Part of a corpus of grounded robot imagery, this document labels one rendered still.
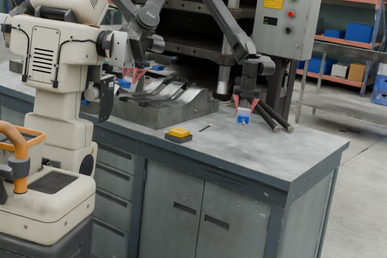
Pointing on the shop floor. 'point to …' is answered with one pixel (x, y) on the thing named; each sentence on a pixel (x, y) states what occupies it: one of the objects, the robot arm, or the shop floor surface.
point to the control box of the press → (285, 26)
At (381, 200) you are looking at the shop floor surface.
